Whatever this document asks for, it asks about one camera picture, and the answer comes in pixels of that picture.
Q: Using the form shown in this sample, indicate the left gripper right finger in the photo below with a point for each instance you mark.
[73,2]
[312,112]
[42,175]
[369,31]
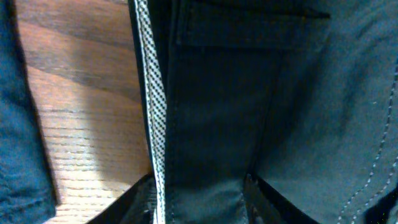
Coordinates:
[265,205]

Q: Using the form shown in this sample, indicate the folded navy blue garment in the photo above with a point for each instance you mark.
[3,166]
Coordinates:
[27,192]

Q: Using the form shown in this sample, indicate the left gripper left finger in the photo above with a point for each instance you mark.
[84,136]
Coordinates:
[135,206]

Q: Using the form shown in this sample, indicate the black shorts garment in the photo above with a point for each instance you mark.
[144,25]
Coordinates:
[302,94]

